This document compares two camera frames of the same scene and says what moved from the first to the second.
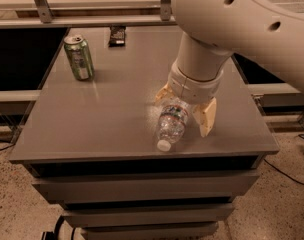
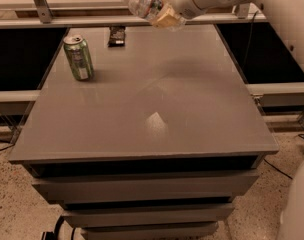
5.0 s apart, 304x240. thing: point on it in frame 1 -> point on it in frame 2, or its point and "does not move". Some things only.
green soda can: (80, 57) does not move
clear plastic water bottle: (172, 122) -> (142, 4)
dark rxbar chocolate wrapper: (117, 36) does not move
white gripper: (191, 86) -> (186, 0)
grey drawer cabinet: (90, 141) does not move
